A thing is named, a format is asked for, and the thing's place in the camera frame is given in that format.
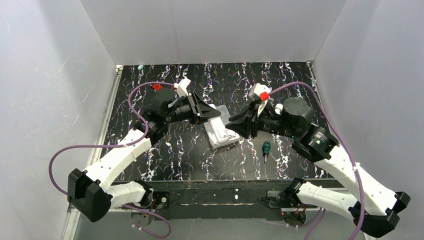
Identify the white plastic faucet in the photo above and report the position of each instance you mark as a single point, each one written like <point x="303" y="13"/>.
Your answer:
<point x="279" y="109"/>

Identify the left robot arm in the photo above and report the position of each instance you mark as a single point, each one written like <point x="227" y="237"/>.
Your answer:
<point x="92" y="192"/>

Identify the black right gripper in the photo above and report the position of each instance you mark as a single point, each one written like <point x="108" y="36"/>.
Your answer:
<point x="251" y="122"/>

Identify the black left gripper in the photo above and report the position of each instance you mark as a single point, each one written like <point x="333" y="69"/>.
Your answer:
<point x="194" y="108"/>

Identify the clear plastic screw box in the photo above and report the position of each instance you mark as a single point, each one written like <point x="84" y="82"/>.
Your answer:
<point x="224" y="115"/>

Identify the red handled adjustable wrench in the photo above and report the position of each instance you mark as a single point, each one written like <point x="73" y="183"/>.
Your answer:
<point x="156" y="87"/>

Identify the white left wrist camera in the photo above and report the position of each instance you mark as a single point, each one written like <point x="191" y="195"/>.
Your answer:
<point x="181" y="87"/>

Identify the green handled screwdriver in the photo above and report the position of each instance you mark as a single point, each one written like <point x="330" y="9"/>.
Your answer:
<point x="266" y="147"/>

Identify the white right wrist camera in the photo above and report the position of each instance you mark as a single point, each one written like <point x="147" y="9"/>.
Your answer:
<point x="259" y="94"/>

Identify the white remote control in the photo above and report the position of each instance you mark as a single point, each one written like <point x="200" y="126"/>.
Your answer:
<point x="219" y="129"/>

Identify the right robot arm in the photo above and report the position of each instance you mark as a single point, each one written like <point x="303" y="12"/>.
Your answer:
<point x="367" y="203"/>

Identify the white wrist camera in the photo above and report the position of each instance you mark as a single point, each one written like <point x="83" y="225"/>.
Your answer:
<point x="259" y="94"/>
<point x="181" y="87"/>

